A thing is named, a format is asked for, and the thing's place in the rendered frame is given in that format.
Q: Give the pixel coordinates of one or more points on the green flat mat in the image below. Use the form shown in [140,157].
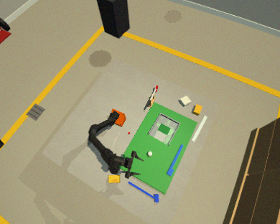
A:
[154,169]

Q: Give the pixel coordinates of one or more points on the yellow cube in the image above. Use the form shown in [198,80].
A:
[114,178]
[197,110]

